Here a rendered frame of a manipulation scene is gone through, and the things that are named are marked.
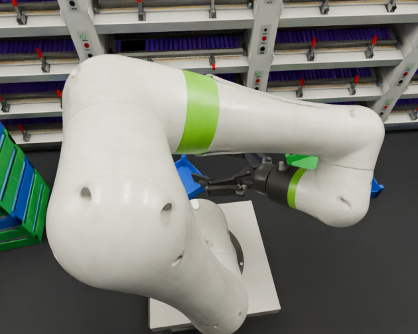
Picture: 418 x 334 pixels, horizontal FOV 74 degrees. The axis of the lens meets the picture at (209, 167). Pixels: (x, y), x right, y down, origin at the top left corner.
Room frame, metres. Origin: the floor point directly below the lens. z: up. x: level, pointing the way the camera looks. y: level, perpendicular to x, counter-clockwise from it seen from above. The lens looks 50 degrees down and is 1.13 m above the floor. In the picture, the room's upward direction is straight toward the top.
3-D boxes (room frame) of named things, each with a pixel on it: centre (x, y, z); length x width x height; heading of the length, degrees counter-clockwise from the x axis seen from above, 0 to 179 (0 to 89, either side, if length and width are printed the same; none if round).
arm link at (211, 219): (0.31, 0.02, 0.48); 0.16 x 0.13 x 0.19; 14
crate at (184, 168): (0.79, 0.18, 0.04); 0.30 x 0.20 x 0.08; 129
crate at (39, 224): (0.64, 0.85, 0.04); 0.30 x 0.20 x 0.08; 13
